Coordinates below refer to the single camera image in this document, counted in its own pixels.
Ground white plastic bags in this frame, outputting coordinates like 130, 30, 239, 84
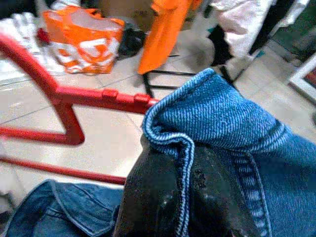
0, 11, 50, 75

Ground metal clothes rack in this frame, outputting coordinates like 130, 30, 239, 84
141, 68, 237, 100

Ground white shirt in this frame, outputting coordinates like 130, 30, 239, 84
283, 0, 311, 28

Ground white framed board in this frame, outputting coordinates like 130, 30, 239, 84
288, 52, 316, 100

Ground black garment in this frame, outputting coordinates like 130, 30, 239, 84
248, 0, 298, 56

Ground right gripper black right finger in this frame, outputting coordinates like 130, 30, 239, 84
190, 147, 257, 237

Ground red plastic clothes hanger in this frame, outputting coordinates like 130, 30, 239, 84
0, 34, 160, 186

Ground cream white jacket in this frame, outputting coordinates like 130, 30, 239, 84
209, 0, 277, 74

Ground orange polo shirt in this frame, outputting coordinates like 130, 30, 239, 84
137, 0, 199, 76

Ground blue denim jacket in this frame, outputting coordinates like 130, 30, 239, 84
4, 67, 316, 237

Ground black sports bag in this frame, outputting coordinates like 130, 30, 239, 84
118, 21, 149, 58

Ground orange and white bag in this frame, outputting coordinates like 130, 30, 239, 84
42, 5, 126, 75

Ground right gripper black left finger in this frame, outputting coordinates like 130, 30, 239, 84
113, 145, 185, 237

